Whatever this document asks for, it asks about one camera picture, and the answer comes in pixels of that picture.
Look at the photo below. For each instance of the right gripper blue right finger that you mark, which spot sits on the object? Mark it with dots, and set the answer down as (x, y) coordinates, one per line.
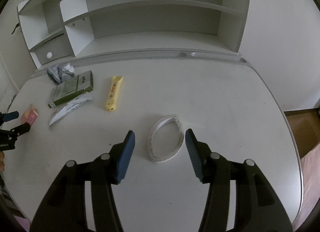
(199, 154)

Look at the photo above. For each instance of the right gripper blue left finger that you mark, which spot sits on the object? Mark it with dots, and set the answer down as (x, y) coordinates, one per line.
(120, 157)

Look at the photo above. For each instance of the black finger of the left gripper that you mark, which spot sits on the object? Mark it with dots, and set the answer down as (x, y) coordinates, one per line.
(9, 116)
(17, 131)

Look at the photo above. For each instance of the small pink box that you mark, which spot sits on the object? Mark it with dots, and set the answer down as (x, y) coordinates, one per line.
(30, 115)

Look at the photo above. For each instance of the yellow candy bar wrapper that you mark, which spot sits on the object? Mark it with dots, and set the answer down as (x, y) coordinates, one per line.
(113, 95)

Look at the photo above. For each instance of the white torn wrapper strip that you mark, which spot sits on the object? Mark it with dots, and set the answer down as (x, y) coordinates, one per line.
(69, 107)

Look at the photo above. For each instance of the green cardboard box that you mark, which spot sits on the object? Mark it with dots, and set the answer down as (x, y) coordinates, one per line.
(71, 88)

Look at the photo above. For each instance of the crumpled grey white wrapper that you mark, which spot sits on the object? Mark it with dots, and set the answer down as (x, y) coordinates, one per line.
(60, 73)

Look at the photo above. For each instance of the white drawer knob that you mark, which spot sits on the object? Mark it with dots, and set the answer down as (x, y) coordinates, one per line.
(49, 55)

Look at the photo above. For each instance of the pink bed blanket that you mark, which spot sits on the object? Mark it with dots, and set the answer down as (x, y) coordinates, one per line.
(310, 171)

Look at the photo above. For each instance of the white desk hutch shelf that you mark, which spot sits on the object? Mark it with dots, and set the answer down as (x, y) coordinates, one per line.
(80, 29)

